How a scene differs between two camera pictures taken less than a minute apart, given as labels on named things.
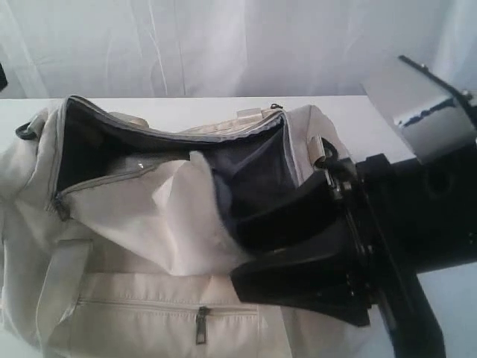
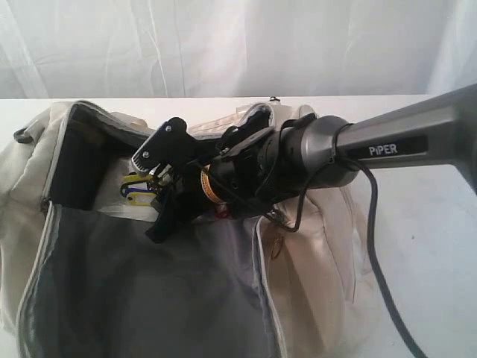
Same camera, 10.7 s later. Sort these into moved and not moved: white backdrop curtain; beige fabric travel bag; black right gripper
Moved: black right gripper
Not moved: white backdrop curtain; beige fabric travel bag
